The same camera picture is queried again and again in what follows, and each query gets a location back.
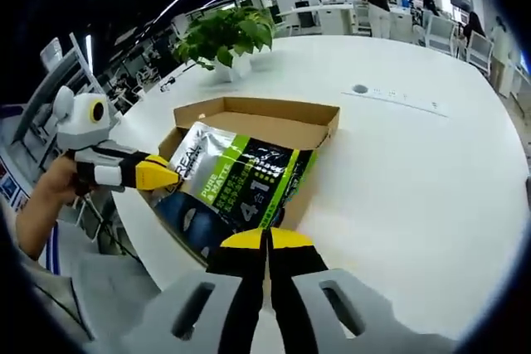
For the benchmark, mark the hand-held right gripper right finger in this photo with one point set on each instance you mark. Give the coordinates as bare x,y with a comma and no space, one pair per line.
315,312

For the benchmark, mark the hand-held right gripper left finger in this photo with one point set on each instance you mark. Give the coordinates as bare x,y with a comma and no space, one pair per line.
199,312

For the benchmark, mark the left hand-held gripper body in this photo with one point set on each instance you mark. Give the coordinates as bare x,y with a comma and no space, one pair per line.
81,126

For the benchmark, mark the green black silver soft bag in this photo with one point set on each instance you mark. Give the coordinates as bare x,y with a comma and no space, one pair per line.
257,171

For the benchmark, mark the brown cardboard shoe box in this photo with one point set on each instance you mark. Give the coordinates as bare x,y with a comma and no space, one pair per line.
269,115

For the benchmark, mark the person's left hand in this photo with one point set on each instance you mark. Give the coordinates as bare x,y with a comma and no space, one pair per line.
60,182

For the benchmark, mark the grey metal shelf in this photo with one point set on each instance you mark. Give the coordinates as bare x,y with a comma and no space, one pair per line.
54,64

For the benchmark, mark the small black and white object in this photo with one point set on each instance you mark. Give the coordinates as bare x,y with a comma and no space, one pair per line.
170,80

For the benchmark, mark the person's light shirt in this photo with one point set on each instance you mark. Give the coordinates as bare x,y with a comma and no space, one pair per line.
41,287

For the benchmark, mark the green plant in white pot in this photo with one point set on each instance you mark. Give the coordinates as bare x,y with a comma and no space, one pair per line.
224,35

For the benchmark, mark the table power socket strip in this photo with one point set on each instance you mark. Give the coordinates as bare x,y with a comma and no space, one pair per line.
394,97

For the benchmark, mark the white office chair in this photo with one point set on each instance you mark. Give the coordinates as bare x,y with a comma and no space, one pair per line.
440,32
480,53

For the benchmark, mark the blue framed wall poster board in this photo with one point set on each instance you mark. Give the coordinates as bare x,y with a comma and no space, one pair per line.
12,188

